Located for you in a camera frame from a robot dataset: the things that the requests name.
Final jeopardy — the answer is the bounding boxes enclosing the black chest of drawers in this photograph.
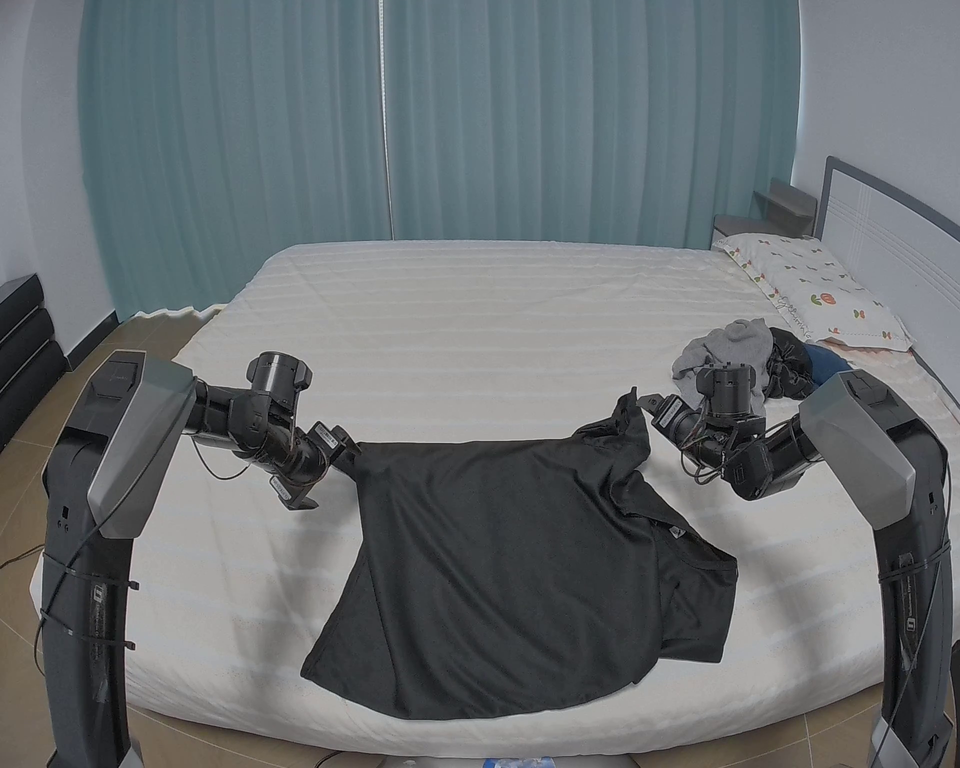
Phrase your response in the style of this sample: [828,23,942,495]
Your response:
[0,273,69,451]

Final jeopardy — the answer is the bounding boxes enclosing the grey garment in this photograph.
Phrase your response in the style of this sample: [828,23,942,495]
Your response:
[671,318,774,410]

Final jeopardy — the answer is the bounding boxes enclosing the dark blue garment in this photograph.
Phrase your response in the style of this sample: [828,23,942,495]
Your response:
[806,345,854,387]

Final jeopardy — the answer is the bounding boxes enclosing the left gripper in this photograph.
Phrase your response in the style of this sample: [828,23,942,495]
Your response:
[273,421,361,489]

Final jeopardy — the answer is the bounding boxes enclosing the black glossy garment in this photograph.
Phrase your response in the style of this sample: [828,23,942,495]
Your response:
[765,327,816,400]

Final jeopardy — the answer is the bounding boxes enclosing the black T-shirt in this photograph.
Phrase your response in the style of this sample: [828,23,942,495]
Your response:
[300,386,740,721]

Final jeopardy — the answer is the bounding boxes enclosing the blue-green curtain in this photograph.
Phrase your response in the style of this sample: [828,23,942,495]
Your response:
[382,0,800,249]
[78,0,395,320]

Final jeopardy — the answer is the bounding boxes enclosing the bed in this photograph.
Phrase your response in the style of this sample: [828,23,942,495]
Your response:
[26,156,960,759]

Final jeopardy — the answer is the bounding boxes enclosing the grey bedside table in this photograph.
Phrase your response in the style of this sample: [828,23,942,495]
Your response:
[711,177,819,249]

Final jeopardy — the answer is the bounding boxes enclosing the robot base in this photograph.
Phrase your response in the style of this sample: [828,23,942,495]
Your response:
[375,752,579,768]

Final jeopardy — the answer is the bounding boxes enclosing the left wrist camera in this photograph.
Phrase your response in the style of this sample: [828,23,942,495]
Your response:
[268,477,320,516]

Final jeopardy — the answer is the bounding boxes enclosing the white printed pillow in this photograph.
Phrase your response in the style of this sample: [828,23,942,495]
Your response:
[712,232,915,352]

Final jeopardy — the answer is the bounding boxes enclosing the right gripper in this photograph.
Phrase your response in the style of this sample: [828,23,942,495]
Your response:
[636,390,714,451]

